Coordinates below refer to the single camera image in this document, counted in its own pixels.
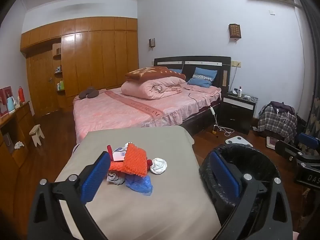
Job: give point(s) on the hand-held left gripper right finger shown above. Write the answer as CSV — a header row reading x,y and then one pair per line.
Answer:
x,y
225,175

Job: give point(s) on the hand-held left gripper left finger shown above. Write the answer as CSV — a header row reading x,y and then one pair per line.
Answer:
x,y
96,177

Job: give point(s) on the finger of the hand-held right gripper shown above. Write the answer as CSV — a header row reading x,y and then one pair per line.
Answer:
x,y
308,140
287,150

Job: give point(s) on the grey sock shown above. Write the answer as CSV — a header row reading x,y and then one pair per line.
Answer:
x,y
115,178

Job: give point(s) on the black trash bin with bag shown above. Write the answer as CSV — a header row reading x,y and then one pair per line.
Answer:
x,y
250,160

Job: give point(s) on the small white blue box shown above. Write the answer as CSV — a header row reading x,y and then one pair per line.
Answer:
x,y
119,153

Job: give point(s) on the orange knitted cloth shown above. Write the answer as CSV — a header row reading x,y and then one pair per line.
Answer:
x,y
135,160

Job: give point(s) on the blue plastic bag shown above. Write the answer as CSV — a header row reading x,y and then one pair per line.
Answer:
x,y
140,185

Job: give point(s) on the plaid bag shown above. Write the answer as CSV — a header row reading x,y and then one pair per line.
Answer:
x,y
272,122

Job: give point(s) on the patterned grey curtain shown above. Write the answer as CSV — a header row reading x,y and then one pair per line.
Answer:
x,y
313,105

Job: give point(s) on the white bathroom scale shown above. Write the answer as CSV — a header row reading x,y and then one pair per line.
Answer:
x,y
238,140

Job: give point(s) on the red crumpled cloth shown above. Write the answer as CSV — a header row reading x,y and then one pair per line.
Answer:
x,y
149,163

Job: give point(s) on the black white nightstand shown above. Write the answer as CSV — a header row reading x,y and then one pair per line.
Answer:
x,y
237,115

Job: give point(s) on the beige table cover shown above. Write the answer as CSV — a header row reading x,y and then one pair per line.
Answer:
x,y
150,212

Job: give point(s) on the white blanket controller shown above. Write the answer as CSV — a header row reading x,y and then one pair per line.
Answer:
x,y
212,111

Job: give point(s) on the bed with pink sheet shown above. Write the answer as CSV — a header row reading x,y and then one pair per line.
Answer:
x,y
120,112

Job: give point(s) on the small cream wooden stool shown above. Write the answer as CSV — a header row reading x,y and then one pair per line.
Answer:
x,y
37,132

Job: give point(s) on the white bottle dark cap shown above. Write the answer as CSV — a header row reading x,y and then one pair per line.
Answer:
x,y
239,92

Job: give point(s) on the white rag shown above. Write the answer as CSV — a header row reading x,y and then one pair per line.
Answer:
x,y
19,145

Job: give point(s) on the wooden dresser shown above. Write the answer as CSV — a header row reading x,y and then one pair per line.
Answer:
x,y
22,127

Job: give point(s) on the blue patterned pillow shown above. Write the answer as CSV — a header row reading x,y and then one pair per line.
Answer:
x,y
202,77

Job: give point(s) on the folded pink quilt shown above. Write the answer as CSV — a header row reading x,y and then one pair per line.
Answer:
x,y
147,87

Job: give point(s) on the red thermos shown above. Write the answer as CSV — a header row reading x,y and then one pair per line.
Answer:
x,y
21,95

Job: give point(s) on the light blue kettle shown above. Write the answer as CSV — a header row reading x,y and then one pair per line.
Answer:
x,y
10,105

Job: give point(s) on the dark wooden headboard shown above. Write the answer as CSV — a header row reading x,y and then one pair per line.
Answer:
x,y
207,63

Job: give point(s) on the plain blue pillow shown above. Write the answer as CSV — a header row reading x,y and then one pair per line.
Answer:
x,y
175,70

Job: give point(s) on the wooden wardrobe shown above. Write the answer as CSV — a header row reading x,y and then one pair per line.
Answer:
x,y
100,60

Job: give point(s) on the folded brown blanket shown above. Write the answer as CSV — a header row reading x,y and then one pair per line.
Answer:
x,y
152,73

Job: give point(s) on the wall socket plate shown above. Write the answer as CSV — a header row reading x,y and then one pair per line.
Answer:
x,y
236,64

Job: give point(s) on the red picture frame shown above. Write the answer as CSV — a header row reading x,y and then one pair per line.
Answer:
x,y
5,100

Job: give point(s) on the large brown wall lamp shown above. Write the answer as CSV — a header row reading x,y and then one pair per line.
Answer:
x,y
234,31

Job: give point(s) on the white wall switch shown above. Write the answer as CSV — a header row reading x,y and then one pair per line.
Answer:
x,y
272,12

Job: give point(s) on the small brown wall lamp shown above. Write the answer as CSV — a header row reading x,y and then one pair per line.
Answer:
x,y
152,42

